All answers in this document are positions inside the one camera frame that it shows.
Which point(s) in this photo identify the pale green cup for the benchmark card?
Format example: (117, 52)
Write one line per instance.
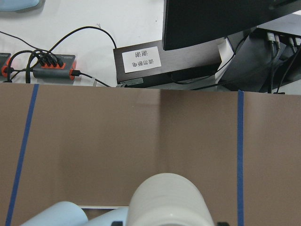
(168, 199)

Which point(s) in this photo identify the light blue cup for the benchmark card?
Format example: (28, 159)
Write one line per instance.
(60, 214)
(117, 217)

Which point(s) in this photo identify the dark box with label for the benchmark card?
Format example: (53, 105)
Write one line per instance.
(147, 65)

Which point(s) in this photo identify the orange grey USB hub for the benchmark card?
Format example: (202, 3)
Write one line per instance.
(62, 70)

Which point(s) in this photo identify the black laptop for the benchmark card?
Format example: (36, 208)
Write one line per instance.
(192, 22)

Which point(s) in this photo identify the white wire cup rack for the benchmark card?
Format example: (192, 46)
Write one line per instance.
(94, 210)

